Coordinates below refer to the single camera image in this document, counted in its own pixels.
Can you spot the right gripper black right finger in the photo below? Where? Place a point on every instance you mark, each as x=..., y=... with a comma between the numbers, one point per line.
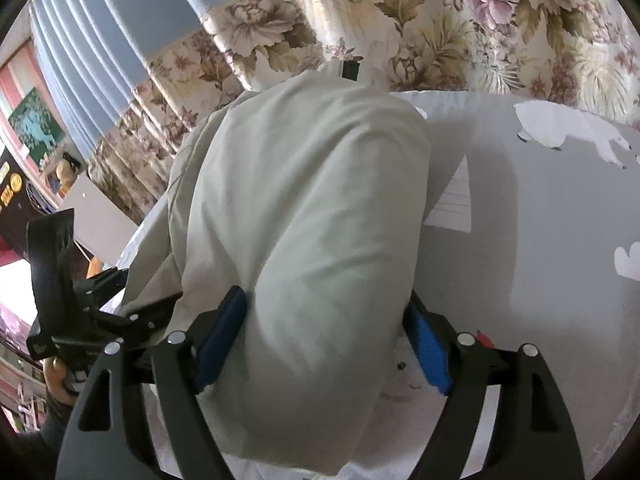
x=504, y=416

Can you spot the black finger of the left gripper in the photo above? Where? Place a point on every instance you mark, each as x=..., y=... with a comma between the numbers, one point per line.
x=151, y=317

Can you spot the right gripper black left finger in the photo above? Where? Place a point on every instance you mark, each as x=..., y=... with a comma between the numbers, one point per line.
x=108, y=436

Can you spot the cream white large jacket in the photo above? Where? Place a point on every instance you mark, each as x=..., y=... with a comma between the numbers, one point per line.
x=310, y=197

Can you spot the person's left forearm dark sleeve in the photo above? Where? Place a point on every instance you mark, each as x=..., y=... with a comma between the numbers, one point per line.
x=44, y=443

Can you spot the person's left hand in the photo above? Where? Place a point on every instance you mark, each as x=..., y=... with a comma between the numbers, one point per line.
x=55, y=372

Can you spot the white bedside cabinet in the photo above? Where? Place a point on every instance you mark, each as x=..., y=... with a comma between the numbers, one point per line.
x=99, y=225

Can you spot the yellow plush toy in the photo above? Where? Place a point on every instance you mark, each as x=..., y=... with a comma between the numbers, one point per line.
x=67, y=171

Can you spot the floral and blue curtain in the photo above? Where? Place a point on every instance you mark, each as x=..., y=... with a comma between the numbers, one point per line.
x=130, y=78

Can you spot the dark framed wall panel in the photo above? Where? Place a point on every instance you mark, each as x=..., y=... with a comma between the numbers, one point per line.
x=21, y=202

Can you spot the green wall picture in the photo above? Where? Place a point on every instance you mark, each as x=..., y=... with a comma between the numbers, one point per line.
x=36, y=127

